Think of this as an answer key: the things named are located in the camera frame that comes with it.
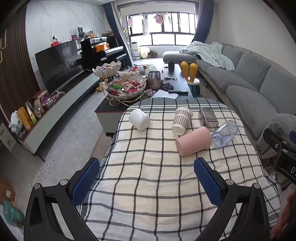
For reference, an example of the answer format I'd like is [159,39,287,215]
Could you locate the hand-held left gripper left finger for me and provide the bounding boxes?
[24,157,100,241]

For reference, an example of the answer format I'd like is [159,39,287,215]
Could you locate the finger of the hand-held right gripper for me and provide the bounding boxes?
[263,128,296,154]

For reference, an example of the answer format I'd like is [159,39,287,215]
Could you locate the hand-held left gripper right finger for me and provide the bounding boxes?
[194,157,271,241]

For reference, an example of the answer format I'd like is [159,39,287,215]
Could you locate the pink cup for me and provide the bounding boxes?
[175,126,212,157]

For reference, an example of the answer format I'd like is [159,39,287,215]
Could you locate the clear bluish plastic cup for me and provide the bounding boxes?
[211,120,238,149]

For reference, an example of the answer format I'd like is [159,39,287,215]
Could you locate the clear grey cup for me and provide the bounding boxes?
[198,107,219,132]

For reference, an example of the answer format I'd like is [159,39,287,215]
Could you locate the checked paper cup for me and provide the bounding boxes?
[171,107,193,136]

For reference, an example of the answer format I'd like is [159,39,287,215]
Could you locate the white cup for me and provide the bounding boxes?
[129,108,151,131]

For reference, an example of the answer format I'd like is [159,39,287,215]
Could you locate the person's right hand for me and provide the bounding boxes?
[270,194,296,241]

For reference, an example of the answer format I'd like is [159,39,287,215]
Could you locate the person's shoe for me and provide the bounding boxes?
[269,168,290,186]

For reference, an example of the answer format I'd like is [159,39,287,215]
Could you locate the person's leg in grey trousers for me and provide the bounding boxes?
[257,113,296,159]

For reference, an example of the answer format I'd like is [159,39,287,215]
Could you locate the checked tablecloth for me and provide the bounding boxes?
[77,97,281,241]

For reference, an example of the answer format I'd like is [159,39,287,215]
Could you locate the grey sofa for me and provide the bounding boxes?
[163,42,296,144]

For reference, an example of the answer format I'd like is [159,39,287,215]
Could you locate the green bag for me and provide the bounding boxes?
[1,200,25,226]

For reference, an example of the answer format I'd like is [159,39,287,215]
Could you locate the cardboard box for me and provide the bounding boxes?
[0,178,15,204]

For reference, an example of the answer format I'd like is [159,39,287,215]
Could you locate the grey television cabinet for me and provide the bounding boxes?
[17,74,102,163]

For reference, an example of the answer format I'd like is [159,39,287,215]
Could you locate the row of snack bags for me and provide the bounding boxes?
[17,89,59,131]

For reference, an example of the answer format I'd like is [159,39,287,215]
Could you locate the white plastic bag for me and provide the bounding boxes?
[9,111,23,133]

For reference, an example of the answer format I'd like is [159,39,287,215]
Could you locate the white paper sheets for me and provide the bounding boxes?
[153,90,178,100]

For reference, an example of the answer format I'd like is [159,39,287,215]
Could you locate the tiered candy bowl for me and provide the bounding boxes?
[92,61,147,106]

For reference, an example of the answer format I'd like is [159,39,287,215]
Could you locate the light green blanket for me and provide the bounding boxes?
[181,41,235,71]

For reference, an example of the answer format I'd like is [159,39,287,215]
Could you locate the dark coffee table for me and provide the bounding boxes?
[95,64,194,137]

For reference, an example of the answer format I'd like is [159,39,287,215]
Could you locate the yellow rabbit ear stool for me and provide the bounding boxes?
[181,61,200,96]

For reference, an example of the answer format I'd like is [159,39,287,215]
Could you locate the clear jar of nuts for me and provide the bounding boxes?
[148,71,161,90]

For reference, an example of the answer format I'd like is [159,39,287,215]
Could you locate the flat screen television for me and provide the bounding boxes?
[35,41,85,96]

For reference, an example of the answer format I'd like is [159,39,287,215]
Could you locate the black piano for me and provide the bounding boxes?
[76,36,127,70]

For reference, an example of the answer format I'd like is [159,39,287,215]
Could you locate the blue curtain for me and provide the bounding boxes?
[103,0,133,66]
[192,0,214,44]

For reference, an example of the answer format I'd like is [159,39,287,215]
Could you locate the white air purifier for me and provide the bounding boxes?
[131,42,140,60]

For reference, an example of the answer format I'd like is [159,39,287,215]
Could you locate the window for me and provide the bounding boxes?
[126,13,197,47]

